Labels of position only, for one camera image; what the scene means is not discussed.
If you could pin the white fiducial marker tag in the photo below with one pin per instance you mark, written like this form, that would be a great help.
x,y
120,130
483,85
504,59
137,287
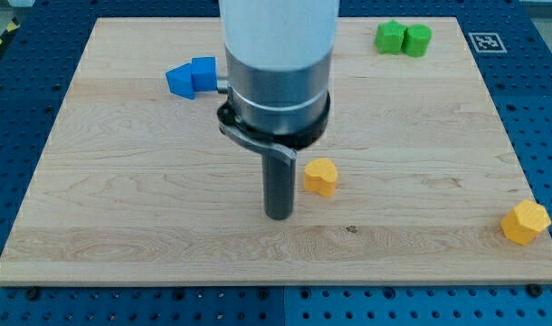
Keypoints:
x,y
487,42

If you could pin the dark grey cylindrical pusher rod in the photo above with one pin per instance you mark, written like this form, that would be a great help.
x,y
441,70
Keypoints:
x,y
278,177

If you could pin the yellow heart block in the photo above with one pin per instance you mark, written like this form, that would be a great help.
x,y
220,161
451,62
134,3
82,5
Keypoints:
x,y
321,176

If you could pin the green star block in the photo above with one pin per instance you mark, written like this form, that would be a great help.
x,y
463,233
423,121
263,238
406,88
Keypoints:
x,y
390,37

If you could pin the blue triangle block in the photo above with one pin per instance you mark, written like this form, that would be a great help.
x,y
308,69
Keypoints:
x,y
179,81

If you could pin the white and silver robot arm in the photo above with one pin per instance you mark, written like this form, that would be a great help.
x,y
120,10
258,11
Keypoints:
x,y
278,55

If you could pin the yellow hexagon block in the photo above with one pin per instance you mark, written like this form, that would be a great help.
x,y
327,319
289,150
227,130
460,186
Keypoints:
x,y
525,222

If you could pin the green cylinder block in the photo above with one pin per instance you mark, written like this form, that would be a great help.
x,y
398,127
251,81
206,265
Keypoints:
x,y
416,40

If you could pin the blue cube block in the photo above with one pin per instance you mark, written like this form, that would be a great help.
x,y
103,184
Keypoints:
x,y
204,75

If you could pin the black clamp with metal lever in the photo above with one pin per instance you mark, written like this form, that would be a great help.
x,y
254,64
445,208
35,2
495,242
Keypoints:
x,y
281,147

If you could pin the black and yellow hazard tape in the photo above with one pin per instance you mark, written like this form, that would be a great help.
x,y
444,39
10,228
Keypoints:
x,y
8,34

